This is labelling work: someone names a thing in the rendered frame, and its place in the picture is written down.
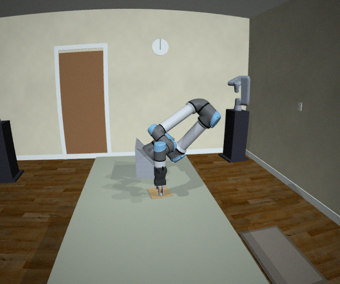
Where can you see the tan mat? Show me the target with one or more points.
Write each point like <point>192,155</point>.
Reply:
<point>154,192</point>

